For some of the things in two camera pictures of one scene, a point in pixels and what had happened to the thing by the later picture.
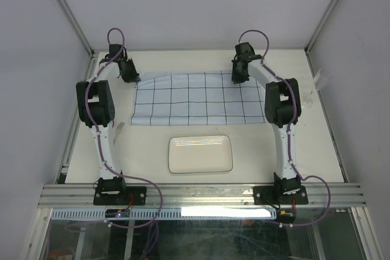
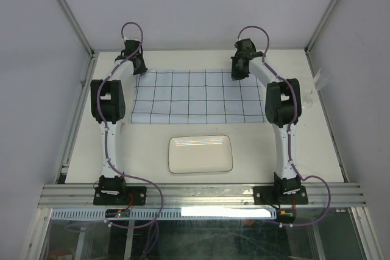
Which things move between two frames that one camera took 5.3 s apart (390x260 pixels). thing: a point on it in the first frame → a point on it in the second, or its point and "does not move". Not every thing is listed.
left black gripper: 134,77 → 144,69
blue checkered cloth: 195,97 does not move
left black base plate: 139,195 does not move
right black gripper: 235,77 does not move
